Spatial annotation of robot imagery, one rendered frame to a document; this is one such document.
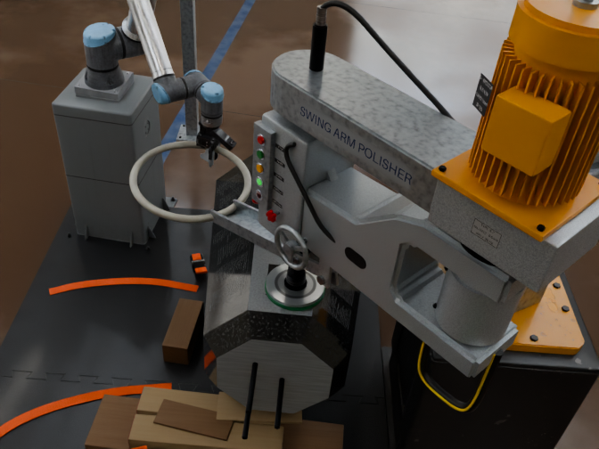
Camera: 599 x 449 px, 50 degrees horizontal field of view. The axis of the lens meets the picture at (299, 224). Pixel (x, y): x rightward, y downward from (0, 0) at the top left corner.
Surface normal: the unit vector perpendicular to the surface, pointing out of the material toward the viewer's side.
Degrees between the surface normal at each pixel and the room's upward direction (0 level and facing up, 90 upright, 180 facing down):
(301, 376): 90
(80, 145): 90
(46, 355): 0
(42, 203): 0
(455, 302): 90
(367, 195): 4
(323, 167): 90
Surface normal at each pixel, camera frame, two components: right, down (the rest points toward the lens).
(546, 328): 0.07, -0.76
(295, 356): -0.07, 0.64
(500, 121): -0.74, 0.39
